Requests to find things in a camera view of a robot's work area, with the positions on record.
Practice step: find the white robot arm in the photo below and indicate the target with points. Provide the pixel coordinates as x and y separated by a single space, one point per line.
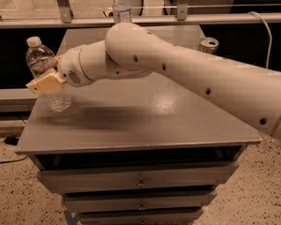
252 94

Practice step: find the silver redbull can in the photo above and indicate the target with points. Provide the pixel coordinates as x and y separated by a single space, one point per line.
209 45

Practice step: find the grey metal railing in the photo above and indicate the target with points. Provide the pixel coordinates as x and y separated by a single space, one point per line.
93 13

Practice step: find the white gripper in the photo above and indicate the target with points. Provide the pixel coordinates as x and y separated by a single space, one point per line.
69 67

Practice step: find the grey drawer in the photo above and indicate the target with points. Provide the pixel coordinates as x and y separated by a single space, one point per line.
139 201
172 216
139 177

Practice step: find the clear plastic water bottle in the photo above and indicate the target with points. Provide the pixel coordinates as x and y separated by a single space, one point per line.
39 59

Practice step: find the top grey drawer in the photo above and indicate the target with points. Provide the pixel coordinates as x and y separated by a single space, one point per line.
139 177

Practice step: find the bottom grey drawer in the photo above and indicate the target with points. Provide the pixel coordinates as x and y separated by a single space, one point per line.
172 216

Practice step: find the middle grey drawer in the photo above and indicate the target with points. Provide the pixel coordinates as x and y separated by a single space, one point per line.
139 201

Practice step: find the blue labelled plastic bottle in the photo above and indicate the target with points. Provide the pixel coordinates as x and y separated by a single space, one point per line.
122 12

